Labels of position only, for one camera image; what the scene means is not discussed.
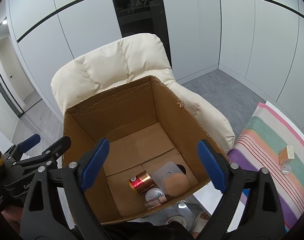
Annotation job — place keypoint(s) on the pink powder puff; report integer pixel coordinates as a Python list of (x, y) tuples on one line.
[(176, 184)]

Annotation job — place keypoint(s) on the white round cream jar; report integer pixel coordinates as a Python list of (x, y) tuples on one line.
[(153, 193)]

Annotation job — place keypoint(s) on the white slipper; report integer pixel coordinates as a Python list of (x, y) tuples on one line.
[(200, 222)]

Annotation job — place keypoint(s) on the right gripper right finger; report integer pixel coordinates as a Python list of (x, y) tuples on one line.
[(262, 217)]

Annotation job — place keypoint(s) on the person left hand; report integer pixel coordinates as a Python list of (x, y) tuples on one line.
[(13, 216)]

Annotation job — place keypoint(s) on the cream padded armchair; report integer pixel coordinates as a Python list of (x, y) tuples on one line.
[(126, 60)]

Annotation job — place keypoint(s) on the beige small carton box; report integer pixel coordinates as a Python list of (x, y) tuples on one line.
[(286, 155)]

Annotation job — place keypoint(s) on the clear pink small bottle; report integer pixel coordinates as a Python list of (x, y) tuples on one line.
[(155, 202)]

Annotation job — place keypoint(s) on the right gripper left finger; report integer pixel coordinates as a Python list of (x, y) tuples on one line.
[(43, 216)]

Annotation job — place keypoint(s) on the translucent plastic square box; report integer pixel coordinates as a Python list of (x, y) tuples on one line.
[(164, 172)]

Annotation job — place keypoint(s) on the brown cardboard box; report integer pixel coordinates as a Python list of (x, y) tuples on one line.
[(147, 126)]

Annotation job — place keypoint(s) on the black round sponge puff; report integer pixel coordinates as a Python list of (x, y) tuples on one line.
[(182, 168)]

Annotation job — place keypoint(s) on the striped colourful blanket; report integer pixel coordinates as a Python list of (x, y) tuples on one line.
[(266, 134)]

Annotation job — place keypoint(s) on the red gold metal can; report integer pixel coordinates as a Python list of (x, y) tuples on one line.
[(142, 182)]

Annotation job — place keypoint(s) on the small white plastic piece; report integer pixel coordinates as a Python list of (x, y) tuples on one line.
[(286, 169)]

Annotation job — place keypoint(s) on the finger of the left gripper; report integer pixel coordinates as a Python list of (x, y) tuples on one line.
[(29, 143), (48, 157)]

